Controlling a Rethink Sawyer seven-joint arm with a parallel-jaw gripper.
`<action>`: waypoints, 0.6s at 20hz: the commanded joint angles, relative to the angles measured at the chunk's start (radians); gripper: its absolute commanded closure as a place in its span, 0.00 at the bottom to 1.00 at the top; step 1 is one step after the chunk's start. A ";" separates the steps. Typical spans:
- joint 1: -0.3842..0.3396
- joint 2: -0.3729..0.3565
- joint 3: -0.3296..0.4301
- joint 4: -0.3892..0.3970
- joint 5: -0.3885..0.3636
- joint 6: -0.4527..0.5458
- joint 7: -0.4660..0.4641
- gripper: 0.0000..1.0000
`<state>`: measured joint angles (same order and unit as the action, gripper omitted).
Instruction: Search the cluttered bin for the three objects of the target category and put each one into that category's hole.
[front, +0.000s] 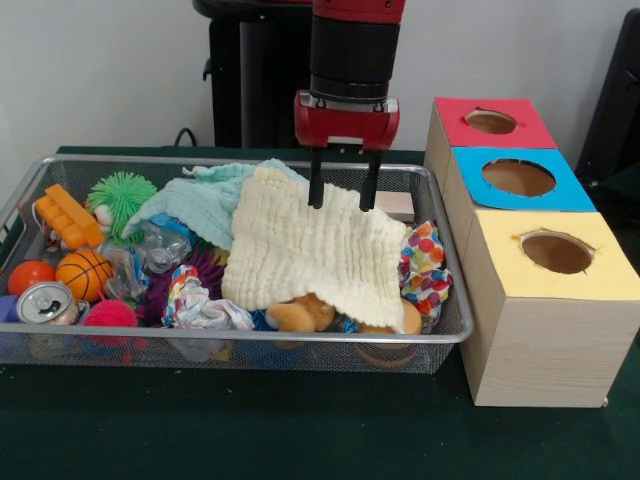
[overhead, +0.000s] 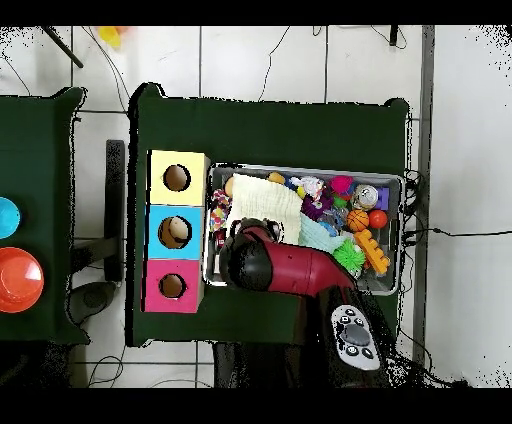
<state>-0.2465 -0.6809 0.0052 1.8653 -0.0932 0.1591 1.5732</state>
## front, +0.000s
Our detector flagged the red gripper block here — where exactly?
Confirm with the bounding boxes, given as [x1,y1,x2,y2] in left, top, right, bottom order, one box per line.
[293,89,401,213]

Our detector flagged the cream muslin cloth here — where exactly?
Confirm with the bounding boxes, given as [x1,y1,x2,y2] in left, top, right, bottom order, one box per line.
[221,166,409,335]

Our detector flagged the brown plush toy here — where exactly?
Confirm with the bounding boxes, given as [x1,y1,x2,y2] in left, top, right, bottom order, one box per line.
[264,292,337,334]

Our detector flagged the wooden box with three holes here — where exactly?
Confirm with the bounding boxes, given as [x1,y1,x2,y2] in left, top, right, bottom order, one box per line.
[423,96,640,409]

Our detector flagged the plain wooden cube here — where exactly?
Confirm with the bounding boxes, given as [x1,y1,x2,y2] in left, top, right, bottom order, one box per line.
[374,191,415,224]

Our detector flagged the crumpled polka dot paper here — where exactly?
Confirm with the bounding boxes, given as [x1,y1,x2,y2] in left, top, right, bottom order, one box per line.
[398,219,454,331]

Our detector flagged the mint green muslin cloth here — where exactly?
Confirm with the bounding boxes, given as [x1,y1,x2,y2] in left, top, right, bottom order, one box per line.
[121,158,306,251]

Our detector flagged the crumpled white printed paper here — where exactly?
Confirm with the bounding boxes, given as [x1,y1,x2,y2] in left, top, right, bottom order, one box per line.
[162,263,256,331]

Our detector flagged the green spiky rubber ball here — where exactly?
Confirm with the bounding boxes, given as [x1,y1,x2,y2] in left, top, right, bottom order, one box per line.
[85,171,159,246]

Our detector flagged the dark green tablecloth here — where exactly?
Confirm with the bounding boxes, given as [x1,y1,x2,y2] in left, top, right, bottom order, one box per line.
[0,144,640,480]

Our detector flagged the pink spiky rubber ball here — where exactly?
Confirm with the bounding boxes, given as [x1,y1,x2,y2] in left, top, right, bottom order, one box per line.
[81,292,141,346]

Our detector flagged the small orange basketball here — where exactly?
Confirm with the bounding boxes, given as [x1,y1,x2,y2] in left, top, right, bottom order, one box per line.
[54,249,114,303]

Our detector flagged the orange toy building brick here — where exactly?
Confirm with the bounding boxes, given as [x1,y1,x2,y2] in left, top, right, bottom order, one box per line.
[33,183,106,251]

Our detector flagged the black flat panel stand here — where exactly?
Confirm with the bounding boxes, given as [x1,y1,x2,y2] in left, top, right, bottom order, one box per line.
[574,8,640,189]

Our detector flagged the silver drink can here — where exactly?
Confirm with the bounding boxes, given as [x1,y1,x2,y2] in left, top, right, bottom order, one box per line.
[16,281,81,326]

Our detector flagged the smooth orange-red ball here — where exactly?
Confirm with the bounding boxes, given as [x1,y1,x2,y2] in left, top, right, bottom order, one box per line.
[7,260,57,297]

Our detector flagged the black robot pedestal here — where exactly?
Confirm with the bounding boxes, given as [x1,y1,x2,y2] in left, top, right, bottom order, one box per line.
[192,0,381,150]

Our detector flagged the shallow wire mesh bin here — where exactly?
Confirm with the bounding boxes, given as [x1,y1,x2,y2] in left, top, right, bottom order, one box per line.
[0,153,475,375]

